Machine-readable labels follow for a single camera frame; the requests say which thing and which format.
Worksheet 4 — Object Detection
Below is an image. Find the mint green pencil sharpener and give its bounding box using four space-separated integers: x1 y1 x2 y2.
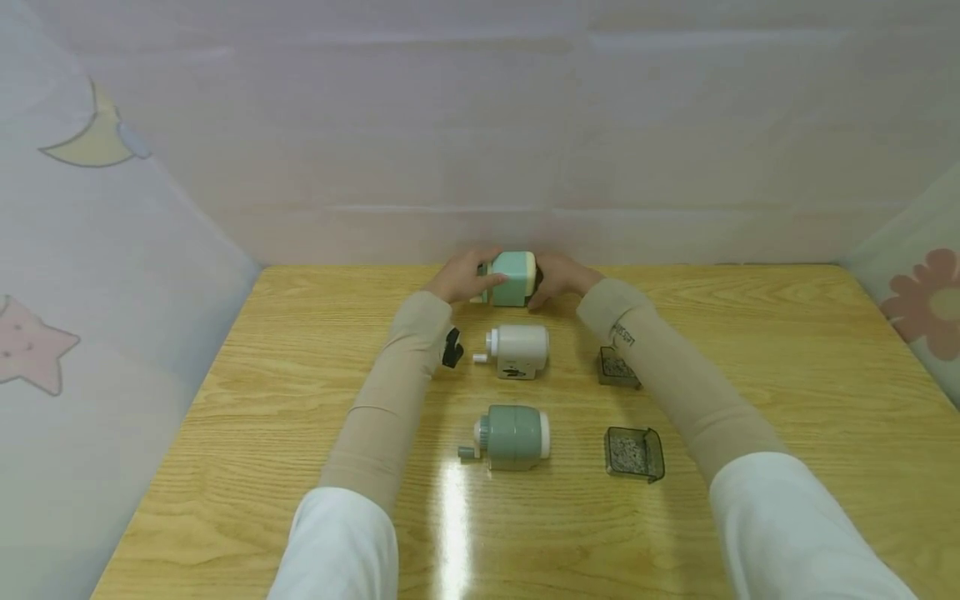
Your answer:
471 251 538 308

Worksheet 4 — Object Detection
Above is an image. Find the grey-green pencil sharpener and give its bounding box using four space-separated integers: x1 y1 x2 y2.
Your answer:
457 404 553 473

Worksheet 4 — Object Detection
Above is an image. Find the person's right hand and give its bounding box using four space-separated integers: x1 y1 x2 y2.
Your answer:
527 252 606 313

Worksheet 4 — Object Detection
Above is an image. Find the clear shavings drawer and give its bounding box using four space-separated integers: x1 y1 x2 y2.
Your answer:
603 426 667 484
597 346 643 390

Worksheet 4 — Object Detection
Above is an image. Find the person's right forearm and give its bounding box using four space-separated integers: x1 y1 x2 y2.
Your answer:
576 277 920 600

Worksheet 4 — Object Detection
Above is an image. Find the person's left hand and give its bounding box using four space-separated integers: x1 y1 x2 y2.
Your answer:
424 247 503 304

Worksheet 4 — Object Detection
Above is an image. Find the person's left forearm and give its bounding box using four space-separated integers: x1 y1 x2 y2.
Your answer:
268 289 456 600

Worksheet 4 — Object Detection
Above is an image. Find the white pencil sharpener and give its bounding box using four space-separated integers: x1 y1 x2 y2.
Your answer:
472 323 551 381

